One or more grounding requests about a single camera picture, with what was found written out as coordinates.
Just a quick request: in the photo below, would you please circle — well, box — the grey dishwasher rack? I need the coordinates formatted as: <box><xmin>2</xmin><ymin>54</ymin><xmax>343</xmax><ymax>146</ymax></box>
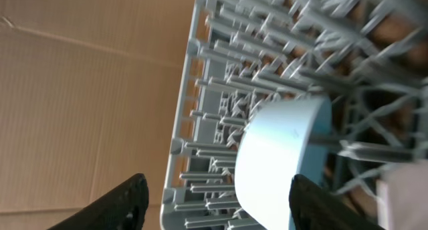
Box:
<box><xmin>160</xmin><ymin>0</ymin><xmax>427</xmax><ymax>229</ymax></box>

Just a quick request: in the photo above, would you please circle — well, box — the brown cardboard panel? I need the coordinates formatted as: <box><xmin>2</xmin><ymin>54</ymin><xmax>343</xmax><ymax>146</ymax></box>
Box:
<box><xmin>1</xmin><ymin>0</ymin><xmax>194</xmax><ymax>229</ymax></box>

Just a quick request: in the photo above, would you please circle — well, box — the light blue bowl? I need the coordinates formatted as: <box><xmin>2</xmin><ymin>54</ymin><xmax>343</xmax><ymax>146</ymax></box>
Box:
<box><xmin>235</xmin><ymin>96</ymin><xmax>332</xmax><ymax>230</ymax></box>

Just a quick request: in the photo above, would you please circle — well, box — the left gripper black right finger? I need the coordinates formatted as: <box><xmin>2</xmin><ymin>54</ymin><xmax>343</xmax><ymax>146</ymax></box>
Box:
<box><xmin>289</xmin><ymin>174</ymin><xmax>383</xmax><ymax>230</ymax></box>

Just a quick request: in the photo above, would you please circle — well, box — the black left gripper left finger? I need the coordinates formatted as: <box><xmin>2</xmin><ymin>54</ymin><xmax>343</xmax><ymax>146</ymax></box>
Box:
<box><xmin>49</xmin><ymin>173</ymin><xmax>149</xmax><ymax>230</ymax></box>

